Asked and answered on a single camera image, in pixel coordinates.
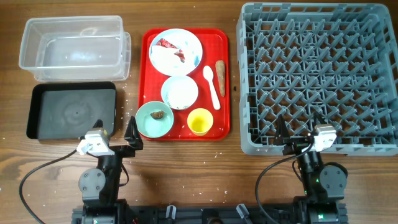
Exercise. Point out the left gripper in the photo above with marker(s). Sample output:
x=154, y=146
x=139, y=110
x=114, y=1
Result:
x=132, y=138

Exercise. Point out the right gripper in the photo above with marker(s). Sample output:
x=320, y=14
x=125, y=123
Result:
x=282, y=136

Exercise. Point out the mint green bowl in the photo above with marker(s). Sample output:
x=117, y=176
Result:
x=152, y=128

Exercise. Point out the brown food scrap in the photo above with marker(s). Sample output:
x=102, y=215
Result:
x=157, y=114

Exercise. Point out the light blue bowl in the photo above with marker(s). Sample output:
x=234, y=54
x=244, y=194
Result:
x=179, y=93

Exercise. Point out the light blue plate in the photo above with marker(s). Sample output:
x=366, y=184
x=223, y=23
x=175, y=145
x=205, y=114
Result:
x=188, y=42

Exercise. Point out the yellow plastic cup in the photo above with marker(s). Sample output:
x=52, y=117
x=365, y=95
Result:
x=200, y=121

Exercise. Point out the brown carrot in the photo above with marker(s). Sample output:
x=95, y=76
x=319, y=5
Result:
x=221, y=74

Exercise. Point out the red snack wrapper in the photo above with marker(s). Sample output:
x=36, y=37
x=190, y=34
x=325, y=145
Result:
x=166, y=44

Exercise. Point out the white napkin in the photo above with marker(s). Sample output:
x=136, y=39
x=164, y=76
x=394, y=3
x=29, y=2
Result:
x=166, y=59

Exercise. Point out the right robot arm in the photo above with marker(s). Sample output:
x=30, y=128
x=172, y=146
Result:
x=323, y=183

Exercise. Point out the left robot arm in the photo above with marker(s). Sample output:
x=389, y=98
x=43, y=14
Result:
x=100, y=185

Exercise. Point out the grey dishwasher rack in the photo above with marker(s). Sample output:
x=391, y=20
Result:
x=337, y=60

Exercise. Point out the black plastic tray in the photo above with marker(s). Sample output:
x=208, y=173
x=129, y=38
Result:
x=69, y=110

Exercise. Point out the red serving tray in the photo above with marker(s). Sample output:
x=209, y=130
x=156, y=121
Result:
x=215, y=48

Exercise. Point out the clear plastic bin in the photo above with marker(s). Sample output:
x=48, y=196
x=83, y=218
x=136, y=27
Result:
x=76, y=49

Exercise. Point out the white plastic spoon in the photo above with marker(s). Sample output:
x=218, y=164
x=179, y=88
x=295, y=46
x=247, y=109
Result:
x=208, y=75

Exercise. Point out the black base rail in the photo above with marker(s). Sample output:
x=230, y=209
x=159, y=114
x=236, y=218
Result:
x=282, y=213

